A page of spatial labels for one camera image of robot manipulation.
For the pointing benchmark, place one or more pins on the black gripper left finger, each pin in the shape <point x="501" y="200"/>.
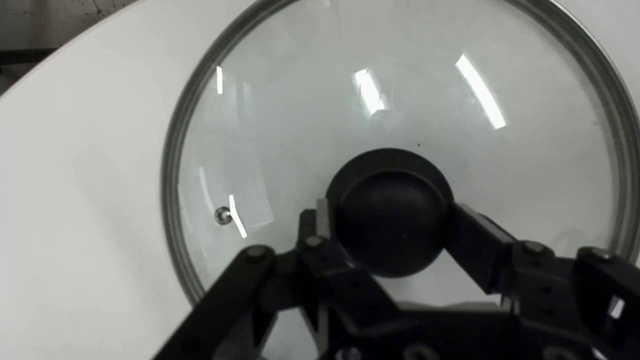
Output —
<point x="312" y="266"/>

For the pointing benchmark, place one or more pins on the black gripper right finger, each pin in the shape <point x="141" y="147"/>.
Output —
<point x="533" y="287"/>

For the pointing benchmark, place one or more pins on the glass lid with black knob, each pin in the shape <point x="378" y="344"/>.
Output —
<point x="400" y="80"/>

